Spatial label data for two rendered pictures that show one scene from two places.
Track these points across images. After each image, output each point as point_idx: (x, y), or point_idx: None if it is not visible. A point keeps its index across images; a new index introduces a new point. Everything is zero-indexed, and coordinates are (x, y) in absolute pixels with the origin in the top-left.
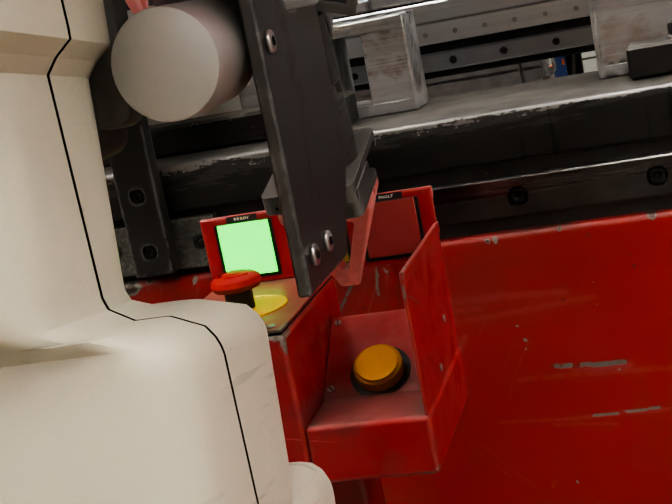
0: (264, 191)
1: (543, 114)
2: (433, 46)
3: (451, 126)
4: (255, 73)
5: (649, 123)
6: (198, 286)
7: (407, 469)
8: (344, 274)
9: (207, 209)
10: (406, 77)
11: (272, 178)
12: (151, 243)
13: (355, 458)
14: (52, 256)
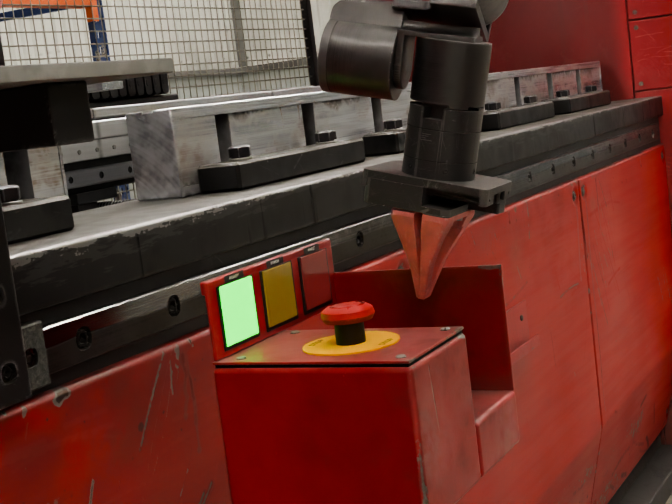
0: (471, 187)
1: (258, 204)
2: None
3: (211, 213)
4: None
5: (304, 213)
6: (27, 419)
7: (511, 443)
8: (430, 285)
9: (22, 318)
10: (62, 188)
11: (445, 182)
12: (11, 359)
13: (495, 442)
14: None
